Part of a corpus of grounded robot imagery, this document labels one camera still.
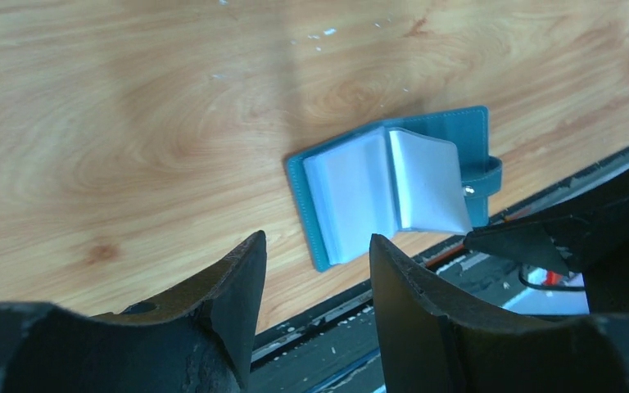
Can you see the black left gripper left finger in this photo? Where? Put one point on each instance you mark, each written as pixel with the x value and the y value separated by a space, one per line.
pixel 196 336

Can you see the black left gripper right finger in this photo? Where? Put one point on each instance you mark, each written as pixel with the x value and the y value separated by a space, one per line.
pixel 435 337

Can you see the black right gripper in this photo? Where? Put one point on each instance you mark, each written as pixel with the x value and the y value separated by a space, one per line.
pixel 588 234

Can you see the teal leather card holder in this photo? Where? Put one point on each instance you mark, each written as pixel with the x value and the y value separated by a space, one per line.
pixel 428 173

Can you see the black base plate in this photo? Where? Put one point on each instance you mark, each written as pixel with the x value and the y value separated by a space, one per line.
pixel 538 301

